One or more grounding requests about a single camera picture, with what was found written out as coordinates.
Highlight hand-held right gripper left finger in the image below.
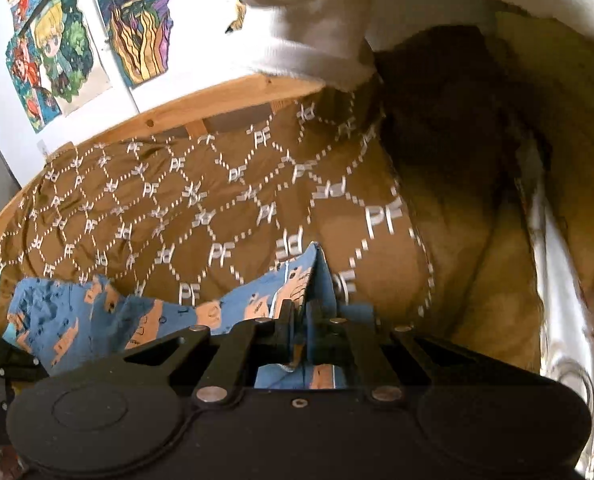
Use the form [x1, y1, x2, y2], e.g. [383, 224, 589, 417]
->
[121, 300, 298, 407]

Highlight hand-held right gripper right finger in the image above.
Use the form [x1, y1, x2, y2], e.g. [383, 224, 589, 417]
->
[307, 304, 484, 405]

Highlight blue pants with orange print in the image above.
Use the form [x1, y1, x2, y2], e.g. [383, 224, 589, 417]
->
[8, 242, 350, 391]

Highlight brown printed blanket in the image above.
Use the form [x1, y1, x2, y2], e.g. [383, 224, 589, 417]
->
[0, 72, 438, 356]

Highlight white shiny cloth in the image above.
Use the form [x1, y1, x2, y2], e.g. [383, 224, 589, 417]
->
[514, 130, 594, 466]

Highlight white garment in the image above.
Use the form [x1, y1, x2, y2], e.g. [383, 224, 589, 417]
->
[227, 0, 594, 93]

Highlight tan cloth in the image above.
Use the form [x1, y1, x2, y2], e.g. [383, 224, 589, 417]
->
[402, 10, 594, 376]

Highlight wooden bed frame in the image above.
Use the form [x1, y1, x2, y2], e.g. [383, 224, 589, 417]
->
[0, 72, 328, 266]

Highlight orange-haired figure wall poster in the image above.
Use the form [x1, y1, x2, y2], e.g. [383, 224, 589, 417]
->
[4, 35, 62, 133]

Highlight blond figure wall poster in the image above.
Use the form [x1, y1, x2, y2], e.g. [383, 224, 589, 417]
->
[27, 0, 112, 116]

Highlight swirl pattern wall poster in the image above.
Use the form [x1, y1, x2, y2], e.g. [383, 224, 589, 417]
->
[89, 0, 178, 91]

